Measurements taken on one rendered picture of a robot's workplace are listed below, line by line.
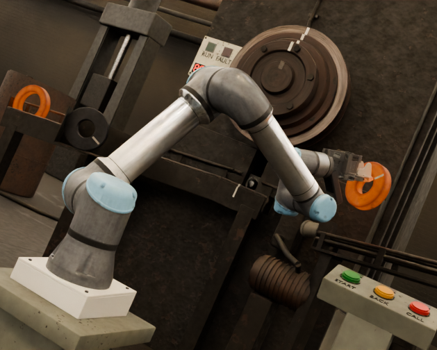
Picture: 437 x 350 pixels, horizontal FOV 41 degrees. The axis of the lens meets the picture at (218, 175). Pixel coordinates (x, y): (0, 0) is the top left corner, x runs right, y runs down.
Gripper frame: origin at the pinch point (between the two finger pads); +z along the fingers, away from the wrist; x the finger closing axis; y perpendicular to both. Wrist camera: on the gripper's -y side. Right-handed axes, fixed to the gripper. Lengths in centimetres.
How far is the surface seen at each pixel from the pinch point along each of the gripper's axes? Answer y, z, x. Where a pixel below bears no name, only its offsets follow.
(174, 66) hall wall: 70, 265, 748
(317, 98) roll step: 22.9, -3.1, 30.1
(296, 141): 6.8, -5.4, 34.1
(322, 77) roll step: 30.7, -1.9, 31.4
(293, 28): 47, -6, 50
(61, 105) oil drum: -8, -14, 330
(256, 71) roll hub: 29, -19, 48
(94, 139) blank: -6, -68, 66
